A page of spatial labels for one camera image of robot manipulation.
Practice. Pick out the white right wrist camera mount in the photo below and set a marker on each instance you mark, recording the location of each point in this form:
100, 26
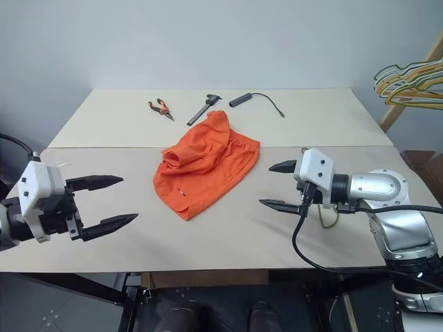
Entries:
315, 166

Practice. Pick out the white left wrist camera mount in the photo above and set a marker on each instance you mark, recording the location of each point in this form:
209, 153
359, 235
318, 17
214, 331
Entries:
38, 180

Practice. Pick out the light wooden slat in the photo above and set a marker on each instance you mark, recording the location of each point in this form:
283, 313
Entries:
349, 314

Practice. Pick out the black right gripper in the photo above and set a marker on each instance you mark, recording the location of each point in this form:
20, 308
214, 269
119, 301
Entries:
300, 195

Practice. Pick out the orange t-shirt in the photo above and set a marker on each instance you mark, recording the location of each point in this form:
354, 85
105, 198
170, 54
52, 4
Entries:
207, 173

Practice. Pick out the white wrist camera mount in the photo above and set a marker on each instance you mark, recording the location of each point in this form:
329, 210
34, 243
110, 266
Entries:
38, 180
315, 166

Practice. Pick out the wooden clothes rack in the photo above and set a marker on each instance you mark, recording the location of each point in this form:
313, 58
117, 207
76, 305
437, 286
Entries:
391, 117

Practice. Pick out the black caliper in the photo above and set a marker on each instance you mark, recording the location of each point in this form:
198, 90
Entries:
200, 112

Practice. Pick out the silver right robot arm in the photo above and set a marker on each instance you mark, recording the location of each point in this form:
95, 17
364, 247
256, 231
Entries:
398, 228

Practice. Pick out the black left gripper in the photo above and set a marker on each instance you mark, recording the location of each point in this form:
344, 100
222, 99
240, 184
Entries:
59, 216

